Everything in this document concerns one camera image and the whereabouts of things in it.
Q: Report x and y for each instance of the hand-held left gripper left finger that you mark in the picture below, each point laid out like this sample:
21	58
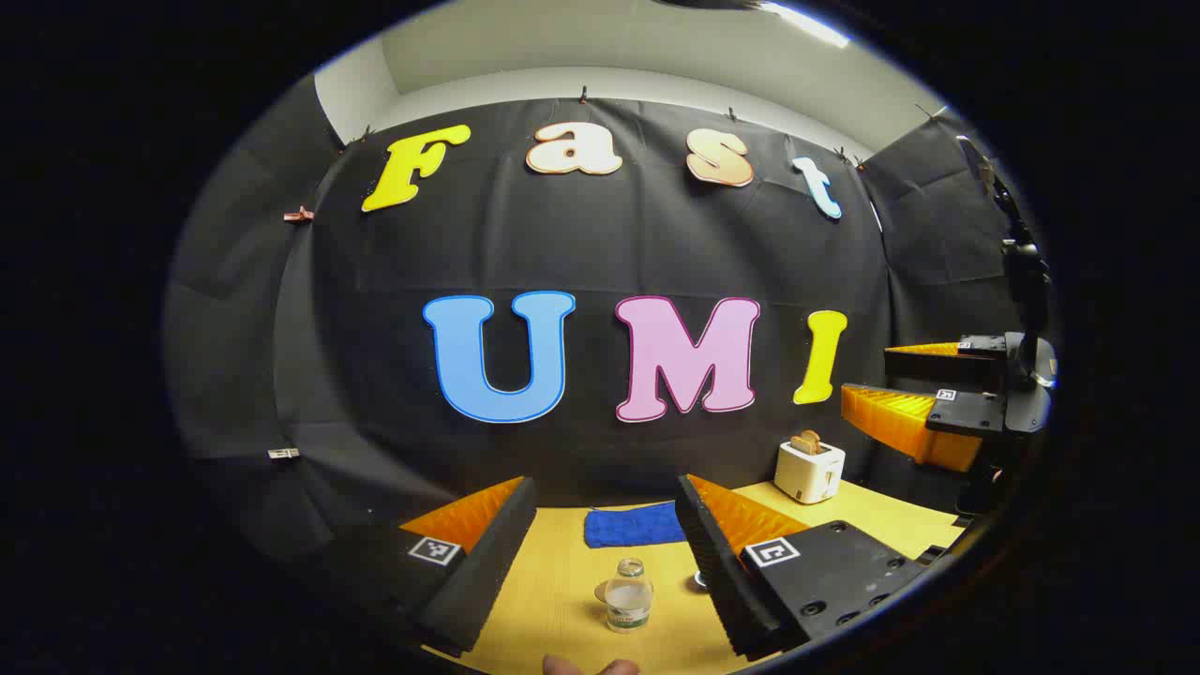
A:
487	572

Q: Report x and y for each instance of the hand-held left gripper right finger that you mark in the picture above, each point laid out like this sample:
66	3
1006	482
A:
717	572

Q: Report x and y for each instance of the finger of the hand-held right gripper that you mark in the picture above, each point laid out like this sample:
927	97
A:
975	361
900	422

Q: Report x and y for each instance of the clear plastic water bottle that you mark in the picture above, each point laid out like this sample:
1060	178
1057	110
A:
629	600

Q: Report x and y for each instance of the round brown coaster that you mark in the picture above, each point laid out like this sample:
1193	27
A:
600	592

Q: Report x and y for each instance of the blue towel cloth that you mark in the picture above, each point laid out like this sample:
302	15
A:
637	525

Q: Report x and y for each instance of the toast bread slice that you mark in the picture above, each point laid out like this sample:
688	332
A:
806	441

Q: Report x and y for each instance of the white toaster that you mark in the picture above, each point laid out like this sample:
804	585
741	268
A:
806	473

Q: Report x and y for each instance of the black backdrop cloth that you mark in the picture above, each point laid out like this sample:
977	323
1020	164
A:
600	244

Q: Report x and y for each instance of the copper cloth clip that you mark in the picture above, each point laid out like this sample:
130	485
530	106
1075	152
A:
298	216

